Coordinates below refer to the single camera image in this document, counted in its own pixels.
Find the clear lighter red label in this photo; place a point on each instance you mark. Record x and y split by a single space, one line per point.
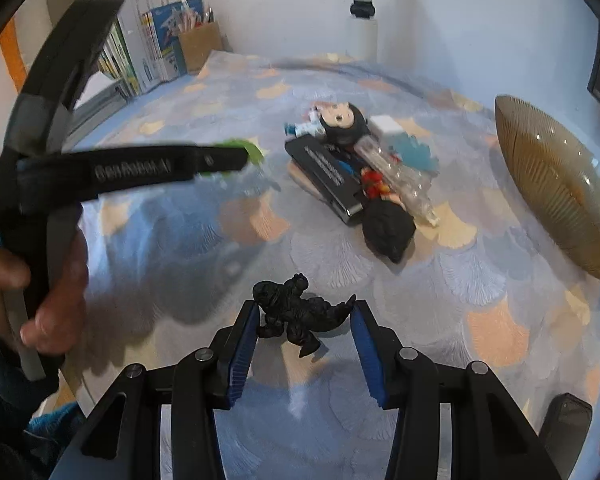
405 185

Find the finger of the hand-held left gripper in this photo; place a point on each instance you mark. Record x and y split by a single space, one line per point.
215 160

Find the person's left hand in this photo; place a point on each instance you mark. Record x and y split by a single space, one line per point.
60 305

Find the small green toy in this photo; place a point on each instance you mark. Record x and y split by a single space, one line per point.
252 152

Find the cardboard pen holder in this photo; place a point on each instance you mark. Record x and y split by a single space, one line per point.
200 47

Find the bundle of pens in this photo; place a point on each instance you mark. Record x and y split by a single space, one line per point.
200 17

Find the ribbed amber glass bowl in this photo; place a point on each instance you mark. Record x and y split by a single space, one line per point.
555 195

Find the white cube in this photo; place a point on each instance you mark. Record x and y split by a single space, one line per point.
386 125

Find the dark grey chair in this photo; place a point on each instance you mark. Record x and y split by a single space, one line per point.
570 420

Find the black pole clamp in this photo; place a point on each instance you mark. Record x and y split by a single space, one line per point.
362 10

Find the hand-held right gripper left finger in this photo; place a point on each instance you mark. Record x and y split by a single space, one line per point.
245 355

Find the black-haired doll white outfit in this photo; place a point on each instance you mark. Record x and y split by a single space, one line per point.
342 117

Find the row of books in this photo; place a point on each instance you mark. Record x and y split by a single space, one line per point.
145 45

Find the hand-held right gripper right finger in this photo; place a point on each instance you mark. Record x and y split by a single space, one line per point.
367 355

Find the black round plush toy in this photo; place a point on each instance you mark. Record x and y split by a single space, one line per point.
387 230

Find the black rectangular box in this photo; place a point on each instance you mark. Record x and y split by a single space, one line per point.
330 170

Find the teal spiky toy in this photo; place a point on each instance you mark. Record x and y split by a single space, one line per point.
415 152

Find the black dinosaur figure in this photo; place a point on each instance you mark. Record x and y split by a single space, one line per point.
290 315

